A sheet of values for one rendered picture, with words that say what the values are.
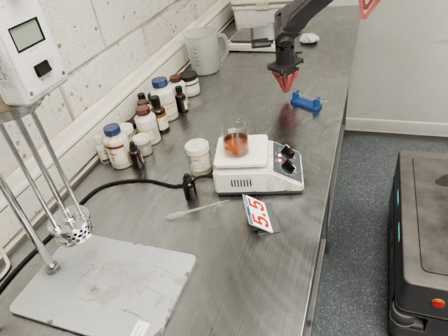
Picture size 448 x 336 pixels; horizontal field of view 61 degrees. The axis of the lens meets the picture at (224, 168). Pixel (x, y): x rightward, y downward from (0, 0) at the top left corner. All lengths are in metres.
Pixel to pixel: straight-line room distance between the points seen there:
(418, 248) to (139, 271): 0.89
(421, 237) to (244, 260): 0.75
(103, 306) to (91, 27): 0.76
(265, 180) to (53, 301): 0.48
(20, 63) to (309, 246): 0.57
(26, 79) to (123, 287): 0.42
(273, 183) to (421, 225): 0.68
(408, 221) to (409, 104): 1.15
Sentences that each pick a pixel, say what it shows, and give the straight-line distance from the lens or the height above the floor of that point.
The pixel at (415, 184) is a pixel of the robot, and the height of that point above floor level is 0.36.
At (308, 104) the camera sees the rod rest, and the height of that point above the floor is 0.76.
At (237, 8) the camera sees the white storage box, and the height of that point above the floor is 0.86.
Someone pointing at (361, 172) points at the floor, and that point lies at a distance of 2.17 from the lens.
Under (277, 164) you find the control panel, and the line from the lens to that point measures 0.86.
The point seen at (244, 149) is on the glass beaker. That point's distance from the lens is 0.83.
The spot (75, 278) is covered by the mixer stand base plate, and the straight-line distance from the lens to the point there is 0.80.
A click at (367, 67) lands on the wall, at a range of 2.33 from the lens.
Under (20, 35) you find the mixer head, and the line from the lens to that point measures 0.48.
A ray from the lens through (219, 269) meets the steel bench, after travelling 0.74.
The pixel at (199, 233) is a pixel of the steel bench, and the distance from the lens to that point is 0.81.
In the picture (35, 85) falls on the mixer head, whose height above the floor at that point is 1.17.
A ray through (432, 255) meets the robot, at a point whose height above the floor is 0.37.
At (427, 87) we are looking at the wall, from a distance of 2.40.
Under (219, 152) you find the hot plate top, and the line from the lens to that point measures 0.87.
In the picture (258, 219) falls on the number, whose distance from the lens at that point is 0.78.
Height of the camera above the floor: 1.33
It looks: 37 degrees down
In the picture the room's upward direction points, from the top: 8 degrees counter-clockwise
